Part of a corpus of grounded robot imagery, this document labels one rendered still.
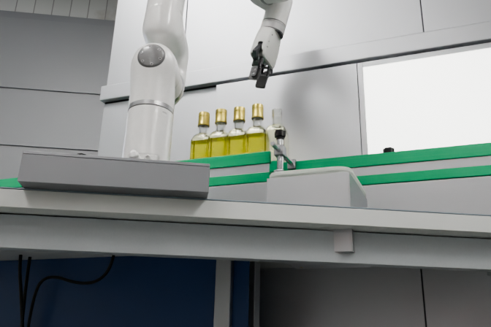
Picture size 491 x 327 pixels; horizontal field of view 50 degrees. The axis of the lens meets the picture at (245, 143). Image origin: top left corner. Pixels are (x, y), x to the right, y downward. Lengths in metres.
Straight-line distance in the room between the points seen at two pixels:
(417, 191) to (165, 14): 0.71
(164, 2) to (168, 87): 0.21
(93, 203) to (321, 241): 0.42
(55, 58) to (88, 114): 0.54
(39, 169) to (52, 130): 3.17
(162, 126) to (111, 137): 0.90
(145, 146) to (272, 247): 0.31
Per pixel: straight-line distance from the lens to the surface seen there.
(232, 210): 0.96
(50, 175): 0.95
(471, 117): 1.57
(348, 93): 1.64
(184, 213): 0.96
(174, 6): 1.24
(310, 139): 1.60
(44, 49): 4.44
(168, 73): 1.13
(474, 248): 1.14
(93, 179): 0.94
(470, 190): 1.32
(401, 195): 1.32
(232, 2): 1.99
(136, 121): 1.08
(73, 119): 4.13
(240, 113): 1.56
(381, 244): 1.06
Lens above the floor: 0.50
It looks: 21 degrees up
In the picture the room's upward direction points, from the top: 2 degrees clockwise
